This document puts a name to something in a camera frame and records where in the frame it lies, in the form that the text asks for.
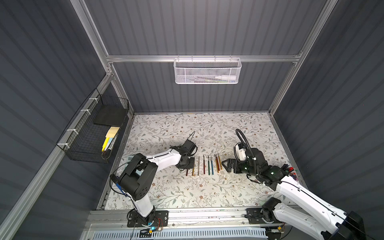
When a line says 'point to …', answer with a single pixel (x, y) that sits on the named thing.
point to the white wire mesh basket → (207, 71)
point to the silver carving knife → (198, 166)
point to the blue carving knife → (212, 167)
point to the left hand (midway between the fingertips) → (191, 167)
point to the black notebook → (110, 114)
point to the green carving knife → (209, 172)
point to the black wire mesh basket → (89, 138)
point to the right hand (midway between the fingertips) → (230, 163)
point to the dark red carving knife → (187, 172)
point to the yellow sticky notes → (110, 137)
